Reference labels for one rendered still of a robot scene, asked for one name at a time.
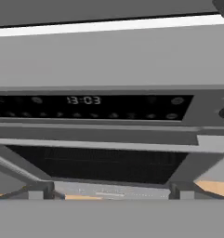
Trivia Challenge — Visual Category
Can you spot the grey oven door handle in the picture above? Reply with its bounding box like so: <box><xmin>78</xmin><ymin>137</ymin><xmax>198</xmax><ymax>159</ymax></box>
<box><xmin>0</xmin><ymin>135</ymin><xmax>224</xmax><ymax>154</ymax></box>

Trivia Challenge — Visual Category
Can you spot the dark grey range hood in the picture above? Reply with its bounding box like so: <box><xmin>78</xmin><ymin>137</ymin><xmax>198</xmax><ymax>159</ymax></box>
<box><xmin>0</xmin><ymin>0</ymin><xmax>224</xmax><ymax>30</ymax></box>

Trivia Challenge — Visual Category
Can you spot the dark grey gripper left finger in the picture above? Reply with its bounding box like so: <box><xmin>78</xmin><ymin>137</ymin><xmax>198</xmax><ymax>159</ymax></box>
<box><xmin>0</xmin><ymin>180</ymin><xmax>67</xmax><ymax>201</ymax></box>

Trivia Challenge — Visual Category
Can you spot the grey oven door, black window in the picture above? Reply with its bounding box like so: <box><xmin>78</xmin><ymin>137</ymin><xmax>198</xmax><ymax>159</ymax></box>
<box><xmin>0</xmin><ymin>126</ymin><xmax>224</xmax><ymax>201</ymax></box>

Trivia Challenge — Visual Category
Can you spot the grey oven with black panel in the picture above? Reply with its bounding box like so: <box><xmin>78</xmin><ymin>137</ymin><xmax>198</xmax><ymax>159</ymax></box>
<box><xmin>0</xmin><ymin>23</ymin><xmax>224</xmax><ymax>201</ymax></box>

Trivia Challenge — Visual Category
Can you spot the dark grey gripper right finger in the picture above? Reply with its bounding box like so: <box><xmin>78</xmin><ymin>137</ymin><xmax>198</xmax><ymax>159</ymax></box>
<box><xmin>168</xmin><ymin>180</ymin><xmax>224</xmax><ymax>201</ymax></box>

